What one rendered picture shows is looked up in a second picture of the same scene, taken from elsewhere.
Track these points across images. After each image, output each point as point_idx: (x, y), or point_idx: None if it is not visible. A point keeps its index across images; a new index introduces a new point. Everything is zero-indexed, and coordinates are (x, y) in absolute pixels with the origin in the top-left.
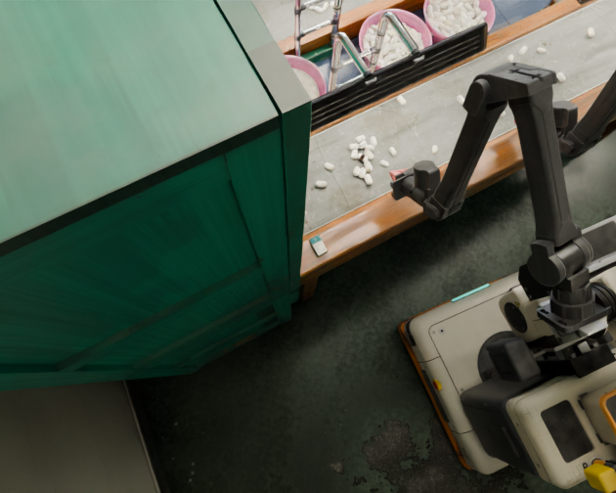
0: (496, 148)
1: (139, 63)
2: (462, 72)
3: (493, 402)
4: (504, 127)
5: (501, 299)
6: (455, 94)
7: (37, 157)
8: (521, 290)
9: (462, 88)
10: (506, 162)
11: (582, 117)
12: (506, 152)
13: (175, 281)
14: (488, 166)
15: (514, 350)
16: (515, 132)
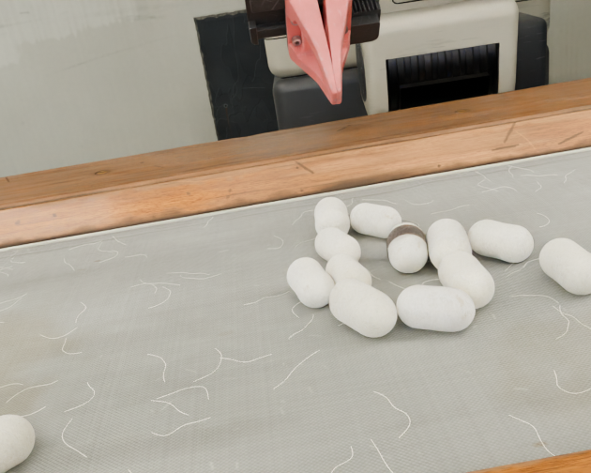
0: (440, 126)
1: None
2: (489, 450)
3: (547, 76)
4: (346, 200)
5: (515, 74)
6: None
7: None
8: (502, 1)
9: (533, 345)
10: (420, 109)
11: (27, 181)
12: (404, 122)
13: None
14: (496, 101)
15: (527, 17)
16: (321, 159)
